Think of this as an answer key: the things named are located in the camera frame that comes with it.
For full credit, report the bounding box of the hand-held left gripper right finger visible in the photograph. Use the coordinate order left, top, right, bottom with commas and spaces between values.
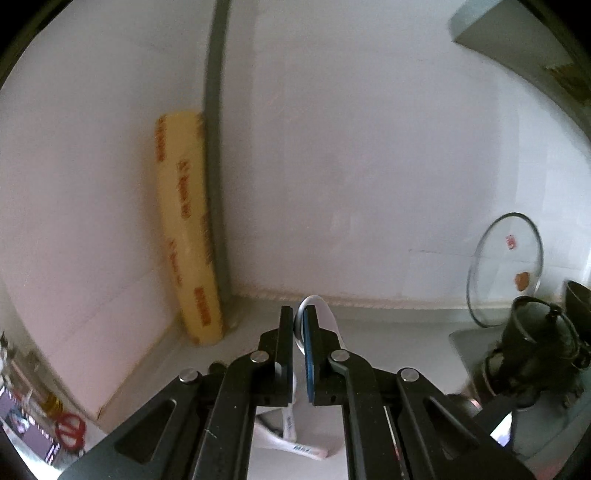
302, 307, 536, 480

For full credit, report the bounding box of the glass pot lid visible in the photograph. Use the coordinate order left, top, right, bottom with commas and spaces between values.
466, 212, 544, 328

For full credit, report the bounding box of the grey wall pipe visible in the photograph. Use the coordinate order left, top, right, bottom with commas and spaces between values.
203, 0, 234, 324

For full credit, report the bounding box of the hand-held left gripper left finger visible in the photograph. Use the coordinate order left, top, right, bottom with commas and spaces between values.
58, 305, 295, 480

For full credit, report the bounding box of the yellow cling film roll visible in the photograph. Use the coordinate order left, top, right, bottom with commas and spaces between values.
154, 111, 227, 346

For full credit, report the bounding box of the red round object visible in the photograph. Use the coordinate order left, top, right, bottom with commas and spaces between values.
55, 412, 88, 450

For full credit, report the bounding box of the steel gas stove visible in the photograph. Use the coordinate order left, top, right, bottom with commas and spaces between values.
449, 329, 513, 402

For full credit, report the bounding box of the white printed rice paddle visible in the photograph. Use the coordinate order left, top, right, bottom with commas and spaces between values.
256, 294, 345, 462

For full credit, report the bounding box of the black clay pot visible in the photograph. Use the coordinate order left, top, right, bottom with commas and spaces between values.
501, 295, 580, 407

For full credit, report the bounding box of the black wok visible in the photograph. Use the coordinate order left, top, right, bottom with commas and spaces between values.
566, 279, 591, 324

